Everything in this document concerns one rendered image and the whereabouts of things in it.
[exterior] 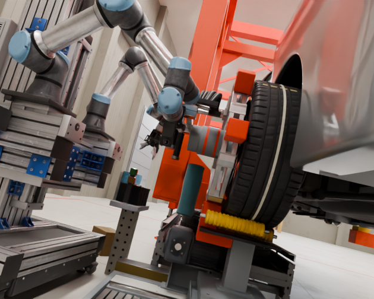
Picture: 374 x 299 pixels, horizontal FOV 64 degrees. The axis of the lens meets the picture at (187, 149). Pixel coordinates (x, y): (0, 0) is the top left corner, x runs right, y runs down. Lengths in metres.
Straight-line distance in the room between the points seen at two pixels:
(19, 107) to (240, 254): 1.13
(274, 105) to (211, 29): 1.03
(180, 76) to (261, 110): 0.36
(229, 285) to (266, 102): 0.78
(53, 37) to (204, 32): 1.08
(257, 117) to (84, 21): 0.74
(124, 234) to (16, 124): 0.96
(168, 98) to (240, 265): 0.81
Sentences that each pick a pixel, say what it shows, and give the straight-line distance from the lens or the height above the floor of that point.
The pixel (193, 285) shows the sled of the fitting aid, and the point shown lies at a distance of 1.68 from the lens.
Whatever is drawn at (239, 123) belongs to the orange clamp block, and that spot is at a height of 0.87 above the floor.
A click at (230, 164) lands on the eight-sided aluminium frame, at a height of 0.73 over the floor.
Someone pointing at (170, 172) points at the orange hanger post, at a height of 0.69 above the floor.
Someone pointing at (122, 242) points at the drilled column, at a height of 0.21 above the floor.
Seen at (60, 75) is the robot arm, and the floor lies 0.95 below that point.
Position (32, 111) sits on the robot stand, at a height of 0.76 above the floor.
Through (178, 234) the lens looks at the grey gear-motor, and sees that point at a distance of 1.61.
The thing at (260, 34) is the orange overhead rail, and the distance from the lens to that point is 5.09.
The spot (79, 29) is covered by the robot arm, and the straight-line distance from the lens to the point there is 1.29.
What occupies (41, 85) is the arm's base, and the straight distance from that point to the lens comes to 1.43.
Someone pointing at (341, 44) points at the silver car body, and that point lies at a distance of 0.91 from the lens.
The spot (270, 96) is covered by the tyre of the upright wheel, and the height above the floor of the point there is 1.03.
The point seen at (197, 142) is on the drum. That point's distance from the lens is 1.39.
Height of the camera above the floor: 0.56
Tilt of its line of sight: 9 degrees up
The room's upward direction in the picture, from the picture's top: 14 degrees clockwise
